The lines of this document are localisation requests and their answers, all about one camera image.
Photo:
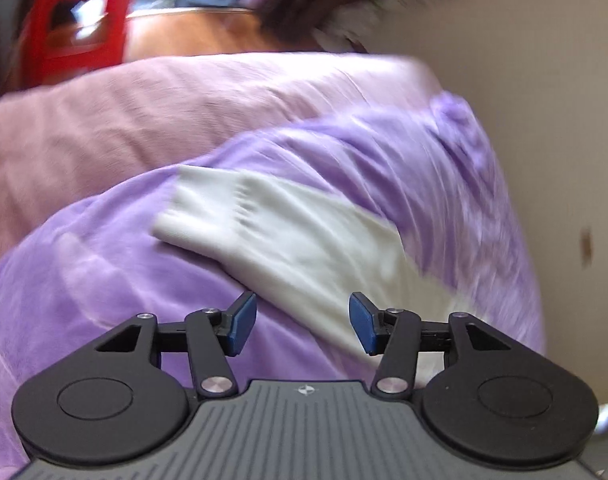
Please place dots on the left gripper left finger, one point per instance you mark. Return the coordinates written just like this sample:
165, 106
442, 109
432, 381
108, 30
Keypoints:
131, 390

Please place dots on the wooden headboard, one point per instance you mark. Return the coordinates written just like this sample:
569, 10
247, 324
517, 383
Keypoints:
203, 32

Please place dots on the white Nevada t-shirt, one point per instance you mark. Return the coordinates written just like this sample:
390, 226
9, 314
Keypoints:
303, 251

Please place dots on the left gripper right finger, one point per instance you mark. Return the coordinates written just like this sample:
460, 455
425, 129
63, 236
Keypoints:
480, 393

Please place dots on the red plastic stool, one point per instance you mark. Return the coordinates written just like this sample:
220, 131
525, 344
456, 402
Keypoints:
69, 37

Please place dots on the pink blanket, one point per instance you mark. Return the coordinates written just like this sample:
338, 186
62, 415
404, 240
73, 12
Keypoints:
63, 143

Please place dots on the purple bed sheet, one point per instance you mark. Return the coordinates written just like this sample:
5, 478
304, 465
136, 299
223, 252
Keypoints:
411, 209

